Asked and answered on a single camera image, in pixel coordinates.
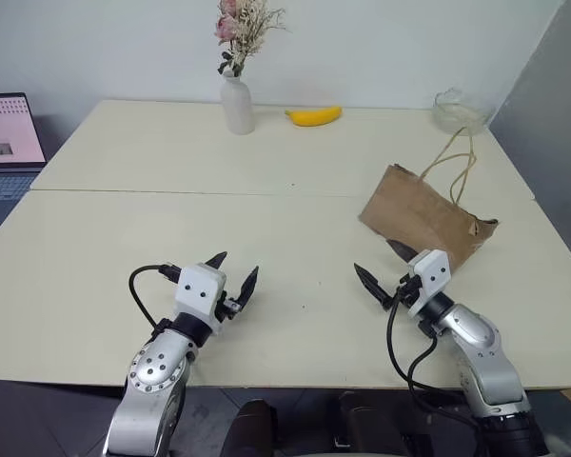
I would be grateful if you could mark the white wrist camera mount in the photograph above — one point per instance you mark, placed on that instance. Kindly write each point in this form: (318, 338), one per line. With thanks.
(433, 276)
(197, 290)

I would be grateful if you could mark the open laptop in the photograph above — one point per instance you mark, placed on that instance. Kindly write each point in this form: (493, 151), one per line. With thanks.
(5, 124)

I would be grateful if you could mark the yellow banana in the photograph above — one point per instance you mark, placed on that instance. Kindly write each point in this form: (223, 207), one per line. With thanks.
(314, 117)

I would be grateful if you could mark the clear glass bowl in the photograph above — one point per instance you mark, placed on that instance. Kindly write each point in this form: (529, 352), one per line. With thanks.
(457, 116)

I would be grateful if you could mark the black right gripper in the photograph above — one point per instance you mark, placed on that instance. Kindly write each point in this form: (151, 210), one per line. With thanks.
(406, 291)

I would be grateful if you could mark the white ceramic vase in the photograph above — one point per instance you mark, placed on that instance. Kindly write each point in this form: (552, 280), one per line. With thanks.
(238, 107)

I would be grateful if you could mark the dried flower bouquet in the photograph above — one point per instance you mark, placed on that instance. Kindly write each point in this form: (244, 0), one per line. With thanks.
(245, 28)

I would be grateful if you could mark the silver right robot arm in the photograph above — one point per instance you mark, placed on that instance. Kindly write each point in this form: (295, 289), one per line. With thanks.
(480, 343)

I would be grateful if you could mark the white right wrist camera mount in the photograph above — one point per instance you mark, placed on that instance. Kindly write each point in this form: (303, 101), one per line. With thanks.
(433, 276)

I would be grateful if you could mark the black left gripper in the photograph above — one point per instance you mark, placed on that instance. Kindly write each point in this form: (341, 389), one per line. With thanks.
(228, 308)

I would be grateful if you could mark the dark rounded shape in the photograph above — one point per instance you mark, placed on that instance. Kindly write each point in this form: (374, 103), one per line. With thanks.
(250, 428)
(366, 423)

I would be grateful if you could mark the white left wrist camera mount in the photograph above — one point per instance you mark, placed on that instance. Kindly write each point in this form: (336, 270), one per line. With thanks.
(197, 290)

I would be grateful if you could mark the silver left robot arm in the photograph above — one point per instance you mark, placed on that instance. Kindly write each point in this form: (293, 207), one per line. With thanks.
(152, 371)

